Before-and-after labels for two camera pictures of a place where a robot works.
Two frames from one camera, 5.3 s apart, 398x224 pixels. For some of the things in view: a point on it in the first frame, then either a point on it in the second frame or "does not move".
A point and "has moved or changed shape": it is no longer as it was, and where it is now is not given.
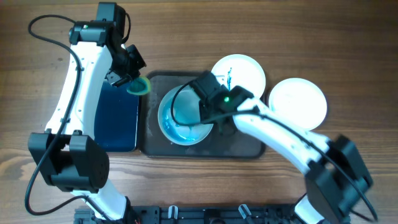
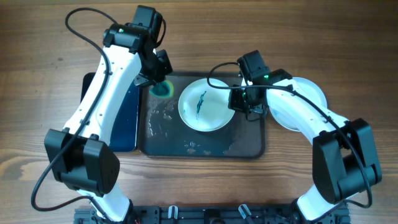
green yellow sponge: [140, 86] has moved or changed shape
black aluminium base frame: [198, 214] does not move
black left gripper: [115, 78] → [166, 69]
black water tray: [116, 118] does not move
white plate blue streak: [239, 70] has moved or changed shape
